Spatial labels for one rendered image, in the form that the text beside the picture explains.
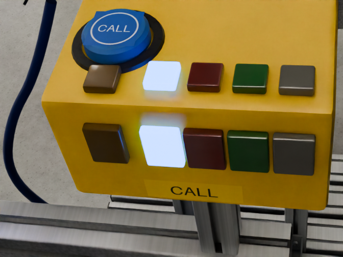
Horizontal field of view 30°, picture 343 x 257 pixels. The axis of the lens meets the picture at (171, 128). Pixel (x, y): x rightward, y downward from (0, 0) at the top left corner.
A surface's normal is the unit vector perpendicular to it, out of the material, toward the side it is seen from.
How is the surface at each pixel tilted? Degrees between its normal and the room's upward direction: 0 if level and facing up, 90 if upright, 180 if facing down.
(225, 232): 90
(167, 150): 90
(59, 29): 0
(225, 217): 90
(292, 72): 0
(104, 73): 0
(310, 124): 90
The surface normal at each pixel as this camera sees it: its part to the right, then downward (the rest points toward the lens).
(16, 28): -0.14, -0.65
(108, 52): -0.16, 0.07
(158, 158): -0.18, 0.75
